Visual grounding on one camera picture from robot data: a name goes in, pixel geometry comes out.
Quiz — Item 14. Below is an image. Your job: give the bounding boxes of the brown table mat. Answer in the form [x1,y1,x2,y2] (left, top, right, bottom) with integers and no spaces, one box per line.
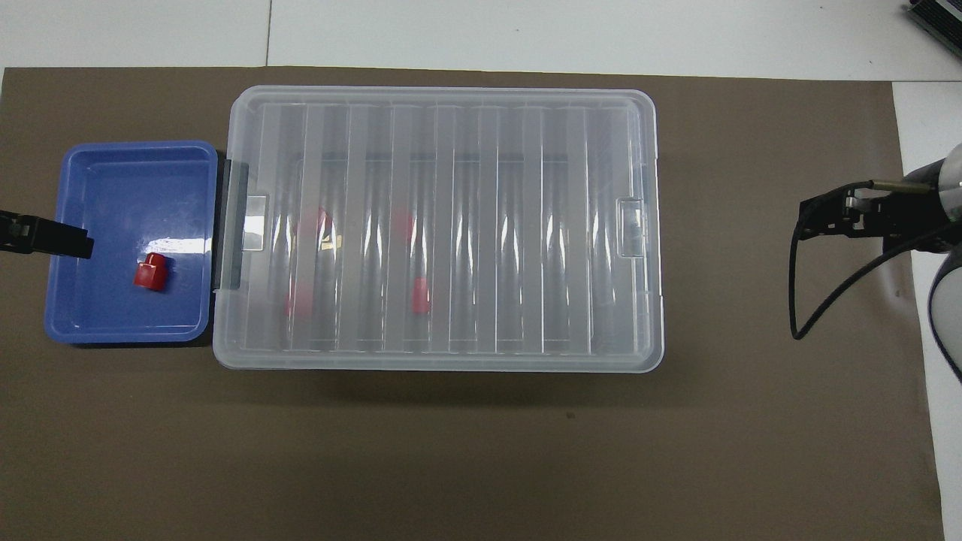
[0,66,946,541]

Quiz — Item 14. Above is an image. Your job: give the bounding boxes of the grey finned device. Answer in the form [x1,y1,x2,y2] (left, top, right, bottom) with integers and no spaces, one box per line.
[902,0,962,47]

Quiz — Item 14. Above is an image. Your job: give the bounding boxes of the blue plastic tray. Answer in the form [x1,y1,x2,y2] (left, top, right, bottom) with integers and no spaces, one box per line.
[44,141,219,346]

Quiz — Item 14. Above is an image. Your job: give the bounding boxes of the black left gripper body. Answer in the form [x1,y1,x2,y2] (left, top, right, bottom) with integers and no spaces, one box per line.
[0,212,38,252]

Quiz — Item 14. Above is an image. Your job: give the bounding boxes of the black box latch handle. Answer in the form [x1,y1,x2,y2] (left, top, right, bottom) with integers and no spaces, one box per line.
[213,154,250,291]

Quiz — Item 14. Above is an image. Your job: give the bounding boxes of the clear plastic storage box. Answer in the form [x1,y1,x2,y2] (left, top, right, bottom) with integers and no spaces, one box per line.
[213,86,666,373]

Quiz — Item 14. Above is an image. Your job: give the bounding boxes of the clear ribbed box lid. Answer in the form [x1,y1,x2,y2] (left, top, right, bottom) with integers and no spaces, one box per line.
[213,85,666,373]

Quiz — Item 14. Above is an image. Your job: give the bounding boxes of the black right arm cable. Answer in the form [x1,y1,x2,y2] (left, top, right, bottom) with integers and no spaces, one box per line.
[788,180,962,341]

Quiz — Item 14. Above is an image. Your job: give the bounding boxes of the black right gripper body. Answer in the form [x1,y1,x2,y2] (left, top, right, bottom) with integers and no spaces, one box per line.
[864,162,948,252]

